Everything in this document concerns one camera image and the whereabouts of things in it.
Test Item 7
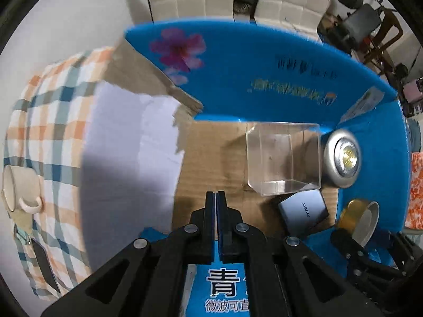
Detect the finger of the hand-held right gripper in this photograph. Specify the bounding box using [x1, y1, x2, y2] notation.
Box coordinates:
[330, 229, 408, 291]
[387, 232, 423, 273]

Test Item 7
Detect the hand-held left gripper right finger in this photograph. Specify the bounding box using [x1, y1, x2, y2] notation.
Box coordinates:
[216, 191, 385, 317]

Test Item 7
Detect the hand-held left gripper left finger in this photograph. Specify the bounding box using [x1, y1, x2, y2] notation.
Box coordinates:
[41, 191, 215, 317]

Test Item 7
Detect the gold tape roll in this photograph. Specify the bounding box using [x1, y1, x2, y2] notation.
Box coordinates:
[334, 199, 380, 248]

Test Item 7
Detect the blue cardboard box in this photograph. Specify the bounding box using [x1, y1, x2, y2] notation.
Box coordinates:
[81, 19, 412, 317]

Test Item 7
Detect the orange floral cloth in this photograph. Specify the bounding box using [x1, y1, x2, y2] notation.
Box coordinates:
[404, 152, 423, 229]

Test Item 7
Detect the grey power bank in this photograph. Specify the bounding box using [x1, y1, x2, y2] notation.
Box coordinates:
[278, 189, 330, 237]

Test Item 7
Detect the silver round push light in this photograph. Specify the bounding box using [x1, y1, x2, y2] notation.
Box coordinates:
[324, 129, 363, 189]

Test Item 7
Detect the clear plastic box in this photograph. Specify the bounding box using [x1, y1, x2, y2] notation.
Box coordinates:
[246, 122, 322, 197]

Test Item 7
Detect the black phone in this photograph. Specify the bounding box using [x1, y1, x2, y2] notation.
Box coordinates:
[30, 237, 62, 294]

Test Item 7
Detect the plaid tablecloth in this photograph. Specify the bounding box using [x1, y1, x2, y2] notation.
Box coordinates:
[3, 47, 116, 302]

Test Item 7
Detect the white mug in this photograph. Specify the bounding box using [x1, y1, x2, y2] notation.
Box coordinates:
[2, 164, 44, 215]

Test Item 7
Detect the wooden chair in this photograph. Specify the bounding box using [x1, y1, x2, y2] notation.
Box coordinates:
[363, 7, 404, 75]

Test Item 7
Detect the black exercise machine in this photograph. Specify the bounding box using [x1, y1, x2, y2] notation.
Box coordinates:
[316, 0, 397, 55]

